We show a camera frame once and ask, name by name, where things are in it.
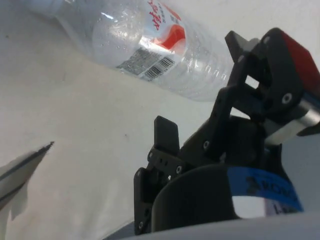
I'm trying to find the clear plastic bottle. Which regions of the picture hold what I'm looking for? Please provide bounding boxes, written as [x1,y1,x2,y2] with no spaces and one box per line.
[21,0,237,102]

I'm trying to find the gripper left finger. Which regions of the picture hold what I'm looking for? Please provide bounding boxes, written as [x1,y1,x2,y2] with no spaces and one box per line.
[133,115,187,229]

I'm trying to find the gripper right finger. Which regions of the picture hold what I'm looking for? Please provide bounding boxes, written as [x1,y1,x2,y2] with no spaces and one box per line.
[179,26,305,168]

